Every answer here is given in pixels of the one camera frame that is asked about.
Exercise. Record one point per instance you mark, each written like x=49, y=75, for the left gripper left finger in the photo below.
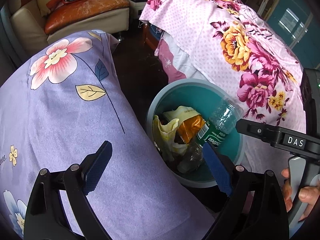
x=45, y=216

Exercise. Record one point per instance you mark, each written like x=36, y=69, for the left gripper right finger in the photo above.
x=255, y=207

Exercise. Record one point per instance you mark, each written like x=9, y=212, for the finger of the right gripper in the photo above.
x=266, y=133

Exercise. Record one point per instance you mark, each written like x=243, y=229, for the clear plastic water bottle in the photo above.
x=216, y=128

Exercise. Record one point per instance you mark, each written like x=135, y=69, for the yellow wrapper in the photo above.
x=165, y=135

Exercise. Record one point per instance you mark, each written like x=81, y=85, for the orange yellow snack bag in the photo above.
x=190, y=127

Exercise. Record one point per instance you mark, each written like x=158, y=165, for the teal trash bin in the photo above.
x=203, y=96

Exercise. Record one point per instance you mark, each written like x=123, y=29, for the person right hand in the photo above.
x=308, y=195

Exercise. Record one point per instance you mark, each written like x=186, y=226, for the pink floral quilt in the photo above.
x=226, y=43

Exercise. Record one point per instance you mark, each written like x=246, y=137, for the cream leather sofa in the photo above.
x=39, y=23

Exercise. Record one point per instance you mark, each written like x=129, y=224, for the orange sofa cushion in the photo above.
x=80, y=10

